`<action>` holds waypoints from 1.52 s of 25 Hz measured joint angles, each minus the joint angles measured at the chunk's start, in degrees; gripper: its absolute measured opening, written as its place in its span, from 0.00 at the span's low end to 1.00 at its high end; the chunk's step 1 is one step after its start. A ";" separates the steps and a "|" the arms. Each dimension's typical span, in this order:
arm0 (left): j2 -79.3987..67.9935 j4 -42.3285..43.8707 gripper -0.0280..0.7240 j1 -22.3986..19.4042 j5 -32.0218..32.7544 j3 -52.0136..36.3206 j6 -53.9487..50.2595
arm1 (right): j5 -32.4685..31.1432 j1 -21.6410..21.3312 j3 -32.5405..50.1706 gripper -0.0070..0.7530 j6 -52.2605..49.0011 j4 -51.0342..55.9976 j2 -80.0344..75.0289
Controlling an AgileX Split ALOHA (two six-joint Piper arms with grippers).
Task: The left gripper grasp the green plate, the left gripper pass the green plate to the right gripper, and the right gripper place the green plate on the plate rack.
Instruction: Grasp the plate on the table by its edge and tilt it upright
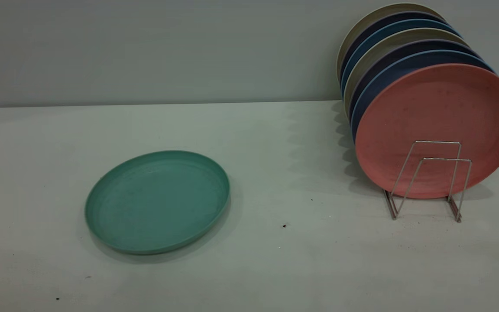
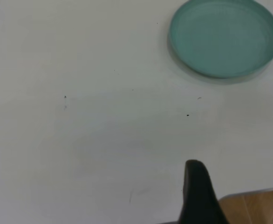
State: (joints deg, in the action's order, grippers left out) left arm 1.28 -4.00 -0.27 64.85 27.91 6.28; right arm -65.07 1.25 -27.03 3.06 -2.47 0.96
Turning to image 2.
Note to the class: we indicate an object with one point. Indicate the green round plate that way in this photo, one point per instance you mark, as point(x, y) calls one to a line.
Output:
point(222, 39)

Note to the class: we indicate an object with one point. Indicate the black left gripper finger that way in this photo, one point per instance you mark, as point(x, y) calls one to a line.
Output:
point(197, 196)

